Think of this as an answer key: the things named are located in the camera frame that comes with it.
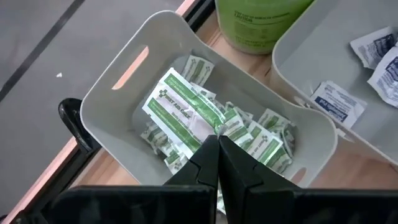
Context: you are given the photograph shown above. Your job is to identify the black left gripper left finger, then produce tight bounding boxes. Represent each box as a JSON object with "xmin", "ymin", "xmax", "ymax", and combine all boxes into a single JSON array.
[{"xmin": 46, "ymin": 136, "xmax": 220, "ymax": 224}]

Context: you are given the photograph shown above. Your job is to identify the black curved frame cable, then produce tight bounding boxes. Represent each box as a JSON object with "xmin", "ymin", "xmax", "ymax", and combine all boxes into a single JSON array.
[{"xmin": 58, "ymin": 98, "xmax": 102, "ymax": 153}]

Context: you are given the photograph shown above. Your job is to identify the green wipes canister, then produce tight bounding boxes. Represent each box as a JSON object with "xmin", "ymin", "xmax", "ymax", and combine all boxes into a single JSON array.
[{"xmin": 214, "ymin": 0, "xmax": 315, "ymax": 55}]

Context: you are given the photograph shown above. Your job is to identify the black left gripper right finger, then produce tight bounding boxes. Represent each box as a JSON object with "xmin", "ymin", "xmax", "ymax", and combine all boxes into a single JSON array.
[{"xmin": 218, "ymin": 136, "xmax": 398, "ymax": 224}]

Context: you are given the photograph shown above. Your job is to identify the white plastic storage bin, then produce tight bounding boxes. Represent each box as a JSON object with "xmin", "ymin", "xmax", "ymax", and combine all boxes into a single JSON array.
[
  {"xmin": 269, "ymin": 0, "xmax": 398, "ymax": 166},
  {"xmin": 80, "ymin": 10, "xmax": 339, "ymax": 188}
]

